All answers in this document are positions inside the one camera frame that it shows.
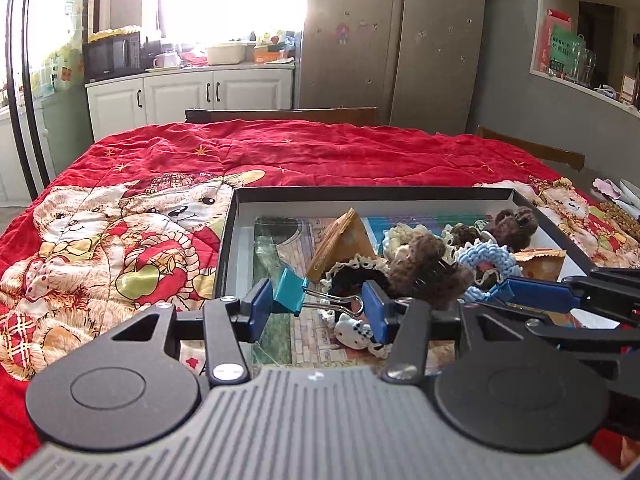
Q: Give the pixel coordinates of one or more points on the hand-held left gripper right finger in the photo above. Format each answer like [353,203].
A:
[375,307]

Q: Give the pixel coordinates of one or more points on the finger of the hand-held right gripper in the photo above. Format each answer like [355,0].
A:
[585,332]
[530,292]

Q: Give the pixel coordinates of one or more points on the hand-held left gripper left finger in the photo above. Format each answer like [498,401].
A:
[262,302]

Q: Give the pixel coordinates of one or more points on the teal binder clip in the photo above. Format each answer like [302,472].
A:
[287,290]

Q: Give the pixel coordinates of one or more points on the gold triangular packet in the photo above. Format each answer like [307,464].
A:
[540,265]
[345,245]

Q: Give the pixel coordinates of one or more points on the black scrunchie with white lace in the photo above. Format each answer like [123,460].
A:
[345,280]

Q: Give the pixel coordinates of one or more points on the brown fuzzy hair claw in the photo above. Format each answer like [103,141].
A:
[420,265]
[515,225]

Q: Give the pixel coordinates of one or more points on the light blue knitted scrunchie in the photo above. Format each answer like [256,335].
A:
[475,255]

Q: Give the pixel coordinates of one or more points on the cream knitted scrunchie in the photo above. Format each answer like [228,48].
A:
[400,237]

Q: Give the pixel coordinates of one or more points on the brown scrunchie with white lace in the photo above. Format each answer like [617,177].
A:
[465,235]

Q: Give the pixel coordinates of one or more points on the shallow black box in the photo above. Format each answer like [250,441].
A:
[350,205]

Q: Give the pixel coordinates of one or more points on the printed picture sheet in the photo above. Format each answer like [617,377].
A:
[280,260]

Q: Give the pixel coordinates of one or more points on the white plate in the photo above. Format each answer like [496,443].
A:
[631,192]

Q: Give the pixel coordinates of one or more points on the red printed blanket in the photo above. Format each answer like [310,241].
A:
[300,155]

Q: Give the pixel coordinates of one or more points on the white kitchen cabinet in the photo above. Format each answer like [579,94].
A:
[175,95]

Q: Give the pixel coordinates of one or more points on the clear drinking glasses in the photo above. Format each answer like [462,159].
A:
[586,66]

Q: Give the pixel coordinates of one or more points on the green sign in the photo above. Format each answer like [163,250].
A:
[565,55]

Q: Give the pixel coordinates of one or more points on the orange box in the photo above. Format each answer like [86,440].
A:
[267,54]

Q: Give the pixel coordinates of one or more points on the beige container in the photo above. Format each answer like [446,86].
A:
[226,54]

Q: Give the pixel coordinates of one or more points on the white cup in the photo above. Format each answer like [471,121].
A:
[165,60]

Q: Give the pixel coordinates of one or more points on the grey refrigerator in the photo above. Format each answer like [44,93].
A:
[425,50]

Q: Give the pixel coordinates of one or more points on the red gift bag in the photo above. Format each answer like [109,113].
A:
[555,20]

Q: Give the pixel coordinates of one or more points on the black countertop appliance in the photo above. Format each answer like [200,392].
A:
[150,51]

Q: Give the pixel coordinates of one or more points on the doll fridge magnet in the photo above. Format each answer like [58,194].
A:
[342,32]

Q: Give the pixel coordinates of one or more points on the black microwave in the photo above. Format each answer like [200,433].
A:
[110,57]

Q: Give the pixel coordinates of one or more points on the yellow fringed cloth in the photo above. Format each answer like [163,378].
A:
[112,34]

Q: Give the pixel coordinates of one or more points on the small picture frame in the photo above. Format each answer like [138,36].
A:
[628,89]

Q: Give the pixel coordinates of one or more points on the white wall shelf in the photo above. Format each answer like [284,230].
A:
[535,20]

